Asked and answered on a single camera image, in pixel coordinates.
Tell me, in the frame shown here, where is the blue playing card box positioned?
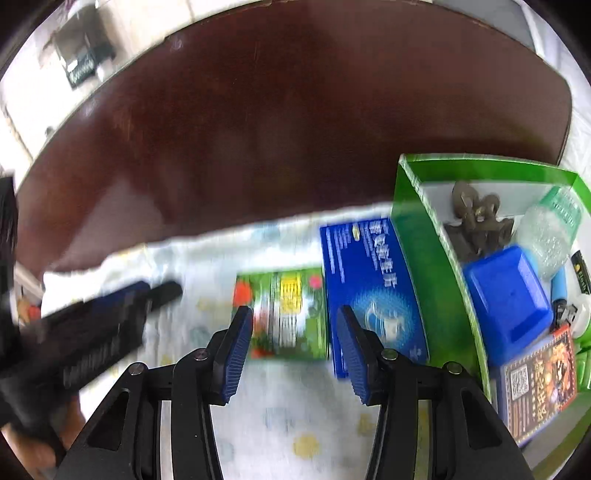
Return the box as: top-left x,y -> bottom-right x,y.
492,330 -> 579,448

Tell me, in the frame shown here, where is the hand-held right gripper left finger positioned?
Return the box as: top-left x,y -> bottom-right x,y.
58,305 -> 254,480

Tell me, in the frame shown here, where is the dark brown wooden board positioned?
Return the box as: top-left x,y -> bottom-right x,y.
14,0 -> 574,273

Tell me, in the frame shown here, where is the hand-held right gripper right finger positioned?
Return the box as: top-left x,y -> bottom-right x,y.
336,305 -> 534,480

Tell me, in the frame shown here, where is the small green printed box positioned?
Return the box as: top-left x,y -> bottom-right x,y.
233,268 -> 329,361

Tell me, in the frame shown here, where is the blue square plastic container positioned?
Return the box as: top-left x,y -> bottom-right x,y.
463,246 -> 555,366

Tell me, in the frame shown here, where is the green label plastic water bottle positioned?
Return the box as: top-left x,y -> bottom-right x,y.
515,186 -> 583,280

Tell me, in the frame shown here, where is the blue medicine box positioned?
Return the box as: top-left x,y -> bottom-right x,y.
320,217 -> 430,379

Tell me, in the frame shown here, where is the giraffe printed white cloth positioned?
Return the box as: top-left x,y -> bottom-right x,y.
41,203 -> 490,480

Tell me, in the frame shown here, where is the blue capped black marker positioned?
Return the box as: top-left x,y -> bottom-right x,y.
549,267 -> 575,326

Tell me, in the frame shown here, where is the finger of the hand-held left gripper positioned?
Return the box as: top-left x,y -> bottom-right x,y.
81,281 -> 154,317
111,281 -> 184,326

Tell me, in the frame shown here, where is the green cardboard box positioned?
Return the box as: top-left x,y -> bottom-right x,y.
392,154 -> 591,462

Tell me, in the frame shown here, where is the red playing card box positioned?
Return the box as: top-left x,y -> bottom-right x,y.
549,323 -> 578,358

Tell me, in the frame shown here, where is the person's left hand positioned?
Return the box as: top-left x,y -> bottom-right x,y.
0,397 -> 86,469

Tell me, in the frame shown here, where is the white capped black marker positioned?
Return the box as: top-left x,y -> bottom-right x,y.
570,251 -> 591,296

